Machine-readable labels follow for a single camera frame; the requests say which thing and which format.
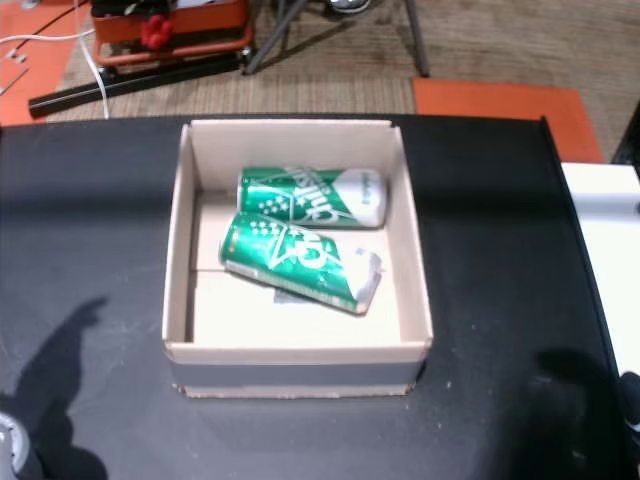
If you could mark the black gear bundle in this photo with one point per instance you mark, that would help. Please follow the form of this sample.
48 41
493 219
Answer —
120 7

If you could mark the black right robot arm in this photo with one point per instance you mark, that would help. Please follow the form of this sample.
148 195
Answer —
631 405

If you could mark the open cardboard box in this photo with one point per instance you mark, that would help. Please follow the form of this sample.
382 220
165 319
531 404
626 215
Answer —
295 350

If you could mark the grey metal disc foot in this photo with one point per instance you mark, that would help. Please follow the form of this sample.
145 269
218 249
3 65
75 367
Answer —
30 4

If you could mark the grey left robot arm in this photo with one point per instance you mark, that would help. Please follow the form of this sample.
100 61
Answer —
15 450

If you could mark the orange floor mat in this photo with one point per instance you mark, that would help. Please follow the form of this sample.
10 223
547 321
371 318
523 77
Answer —
30 65
505 110

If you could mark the black metal rail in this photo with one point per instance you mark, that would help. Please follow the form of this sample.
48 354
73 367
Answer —
140 82

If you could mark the grey sneaker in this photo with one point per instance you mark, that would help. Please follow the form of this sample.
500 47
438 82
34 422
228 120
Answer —
350 5

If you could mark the black perforated rack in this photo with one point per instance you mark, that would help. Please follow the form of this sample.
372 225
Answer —
631 135

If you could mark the green white soda can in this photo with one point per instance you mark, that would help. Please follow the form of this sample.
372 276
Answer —
300 262
310 197

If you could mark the orange metal cart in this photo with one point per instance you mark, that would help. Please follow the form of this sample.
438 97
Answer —
200 30

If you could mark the grey metal stand legs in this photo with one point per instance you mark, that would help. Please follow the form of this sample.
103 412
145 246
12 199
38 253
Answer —
417 40

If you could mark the white side table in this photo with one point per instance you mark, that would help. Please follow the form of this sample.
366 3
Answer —
610 250

